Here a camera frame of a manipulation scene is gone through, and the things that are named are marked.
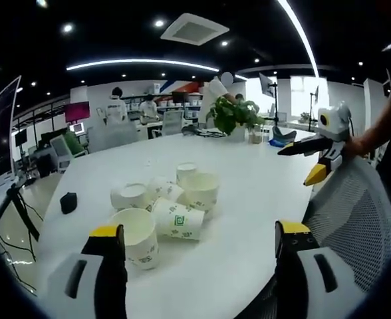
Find grey mesh office chair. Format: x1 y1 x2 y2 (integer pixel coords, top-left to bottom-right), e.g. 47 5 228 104
301 155 391 294

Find green potted plant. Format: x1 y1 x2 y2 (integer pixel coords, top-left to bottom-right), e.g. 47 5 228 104
206 95 266 142

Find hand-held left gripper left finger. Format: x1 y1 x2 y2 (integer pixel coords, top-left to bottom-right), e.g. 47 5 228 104
47 224 128 319

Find curved ceiling light strip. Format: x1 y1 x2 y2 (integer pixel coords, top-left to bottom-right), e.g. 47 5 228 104
65 58 220 73

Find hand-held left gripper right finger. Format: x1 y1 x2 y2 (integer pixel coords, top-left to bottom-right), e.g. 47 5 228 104
274 219 366 319

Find glass jar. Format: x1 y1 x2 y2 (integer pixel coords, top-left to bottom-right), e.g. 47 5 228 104
247 127 263 145

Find ceiling air vent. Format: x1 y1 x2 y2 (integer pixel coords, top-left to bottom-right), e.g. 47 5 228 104
160 12 231 46

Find black pole stand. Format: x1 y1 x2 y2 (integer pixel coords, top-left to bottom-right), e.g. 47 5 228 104
308 85 320 132

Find black tripod stand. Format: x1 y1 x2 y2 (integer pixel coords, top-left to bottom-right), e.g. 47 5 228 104
0 183 45 264

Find monitor on black stand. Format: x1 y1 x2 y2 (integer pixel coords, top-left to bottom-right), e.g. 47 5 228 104
258 72 280 124

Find blue and dark object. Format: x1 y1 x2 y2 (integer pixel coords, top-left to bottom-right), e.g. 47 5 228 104
269 125 298 148

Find pile of white paper cups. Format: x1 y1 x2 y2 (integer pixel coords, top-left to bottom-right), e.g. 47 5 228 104
108 161 221 270

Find white table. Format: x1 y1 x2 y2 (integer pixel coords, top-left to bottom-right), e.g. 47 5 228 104
35 127 320 319

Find person's right hand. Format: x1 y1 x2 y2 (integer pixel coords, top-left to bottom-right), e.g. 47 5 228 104
344 134 373 158

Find small black pouch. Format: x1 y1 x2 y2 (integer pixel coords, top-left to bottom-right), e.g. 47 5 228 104
59 191 78 214

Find pink screen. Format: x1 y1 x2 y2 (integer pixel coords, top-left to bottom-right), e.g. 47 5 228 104
65 101 91 123

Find black cable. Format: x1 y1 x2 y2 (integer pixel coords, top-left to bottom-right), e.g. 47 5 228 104
0 229 39 295

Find long ceiling light strip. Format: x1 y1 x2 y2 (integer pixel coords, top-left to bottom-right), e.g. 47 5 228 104
276 0 320 78

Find white and green office chair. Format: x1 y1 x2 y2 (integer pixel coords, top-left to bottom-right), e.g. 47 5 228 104
50 130 90 174

